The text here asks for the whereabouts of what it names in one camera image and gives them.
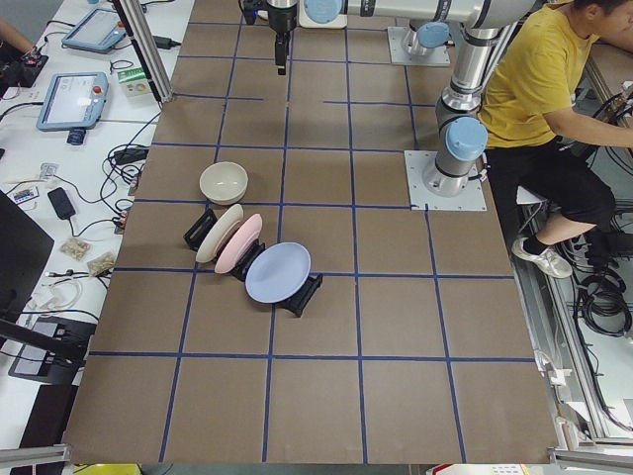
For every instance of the pink plate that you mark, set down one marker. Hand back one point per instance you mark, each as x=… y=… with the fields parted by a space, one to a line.
x=239 y=244

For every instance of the black dish rack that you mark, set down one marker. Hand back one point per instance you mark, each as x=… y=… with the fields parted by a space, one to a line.
x=294 y=304

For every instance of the cream ceramic bowl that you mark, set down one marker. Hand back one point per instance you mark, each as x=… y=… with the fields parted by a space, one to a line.
x=224 y=183

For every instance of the black smartphone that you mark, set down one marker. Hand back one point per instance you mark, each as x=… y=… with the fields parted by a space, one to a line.
x=61 y=203

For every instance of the black power adapter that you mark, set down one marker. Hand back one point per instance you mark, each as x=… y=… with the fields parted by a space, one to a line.
x=130 y=155

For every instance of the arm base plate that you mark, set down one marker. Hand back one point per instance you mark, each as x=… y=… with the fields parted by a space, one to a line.
x=430 y=190
x=405 y=49

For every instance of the blue plate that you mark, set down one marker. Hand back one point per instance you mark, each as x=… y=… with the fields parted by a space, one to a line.
x=278 y=272

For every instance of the cream plate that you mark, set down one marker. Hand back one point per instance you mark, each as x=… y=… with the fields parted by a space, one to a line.
x=219 y=234

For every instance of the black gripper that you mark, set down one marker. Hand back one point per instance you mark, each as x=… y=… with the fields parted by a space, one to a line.
x=281 y=20

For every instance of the aluminium frame post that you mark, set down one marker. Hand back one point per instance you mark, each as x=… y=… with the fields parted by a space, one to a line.
x=138 y=30

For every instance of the bag of small parts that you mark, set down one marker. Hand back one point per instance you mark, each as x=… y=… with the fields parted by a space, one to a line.
x=75 y=247

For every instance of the green white box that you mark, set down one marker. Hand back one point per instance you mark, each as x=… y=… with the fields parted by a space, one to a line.
x=133 y=82

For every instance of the near teach pendant tablet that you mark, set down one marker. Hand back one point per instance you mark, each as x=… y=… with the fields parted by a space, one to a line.
x=73 y=101

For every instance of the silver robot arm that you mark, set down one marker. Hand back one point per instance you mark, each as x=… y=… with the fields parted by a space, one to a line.
x=434 y=21
x=462 y=137

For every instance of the teach pendant tablet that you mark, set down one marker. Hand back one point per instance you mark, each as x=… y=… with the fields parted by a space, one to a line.
x=98 y=31
x=73 y=101

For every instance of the black monitor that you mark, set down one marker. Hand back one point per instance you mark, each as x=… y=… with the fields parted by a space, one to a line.
x=25 y=250

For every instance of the far teach pendant tablet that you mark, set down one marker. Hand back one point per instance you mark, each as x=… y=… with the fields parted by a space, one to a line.
x=98 y=31

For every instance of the person in yellow shirt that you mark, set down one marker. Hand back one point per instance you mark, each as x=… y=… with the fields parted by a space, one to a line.
x=528 y=108

